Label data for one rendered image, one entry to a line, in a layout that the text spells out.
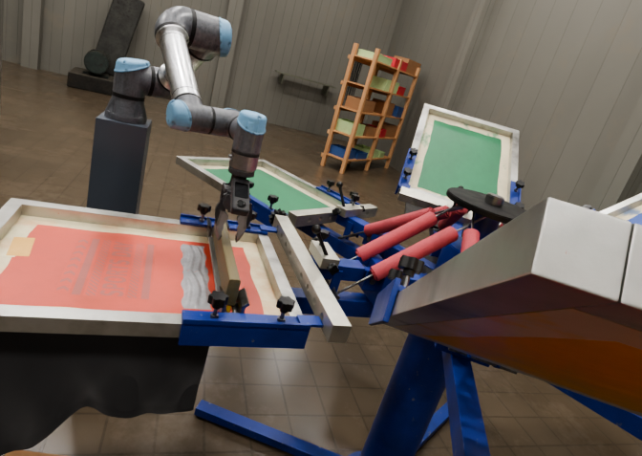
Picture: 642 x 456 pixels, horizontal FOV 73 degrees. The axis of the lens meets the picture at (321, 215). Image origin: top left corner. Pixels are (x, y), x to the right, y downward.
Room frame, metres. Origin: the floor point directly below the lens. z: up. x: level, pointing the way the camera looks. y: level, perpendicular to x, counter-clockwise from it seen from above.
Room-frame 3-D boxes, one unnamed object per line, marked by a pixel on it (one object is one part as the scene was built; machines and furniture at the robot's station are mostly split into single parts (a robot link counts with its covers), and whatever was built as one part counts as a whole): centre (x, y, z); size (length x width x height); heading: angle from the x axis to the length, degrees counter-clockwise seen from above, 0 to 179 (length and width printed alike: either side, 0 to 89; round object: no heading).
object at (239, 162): (1.13, 0.24, 1.30); 0.08 x 0.08 x 0.05
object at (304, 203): (1.99, 0.17, 1.05); 1.08 x 0.61 x 0.23; 53
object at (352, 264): (1.26, -0.09, 1.02); 0.17 x 0.06 x 0.05; 113
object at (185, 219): (1.39, 0.31, 0.98); 0.30 x 0.05 x 0.07; 113
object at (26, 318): (1.04, 0.42, 0.97); 0.79 x 0.58 x 0.04; 113
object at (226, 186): (1.14, 0.24, 1.22); 0.09 x 0.08 x 0.12; 23
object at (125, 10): (8.79, 5.08, 0.99); 1.18 x 1.17 x 1.98; 20
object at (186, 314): (0.87, 0.10, 0.98); 0.30 x 0.05 x 0.07; 113
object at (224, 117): (1.20, 0.32, 1.37); 0.11 x 0.11 x 0.08; 39
